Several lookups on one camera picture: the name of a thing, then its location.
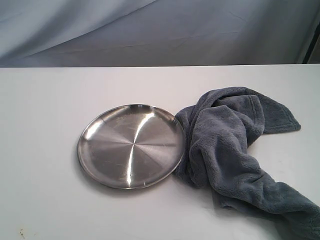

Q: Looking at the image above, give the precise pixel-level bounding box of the blue-grey fleece towel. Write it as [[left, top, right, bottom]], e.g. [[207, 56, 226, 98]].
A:
[[175, 87, 320, 240]]

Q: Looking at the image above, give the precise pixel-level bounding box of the round stainless steel plate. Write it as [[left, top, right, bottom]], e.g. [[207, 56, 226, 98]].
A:
[[77, 104, 186, 190]]

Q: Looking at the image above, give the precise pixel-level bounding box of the grey backdrop curtain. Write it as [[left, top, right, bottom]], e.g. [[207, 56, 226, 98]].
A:
[[0, 0, 320, 68]]

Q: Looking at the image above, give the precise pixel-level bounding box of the black stand pole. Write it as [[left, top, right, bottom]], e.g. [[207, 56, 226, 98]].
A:
[[302, 24, 320, 64]]

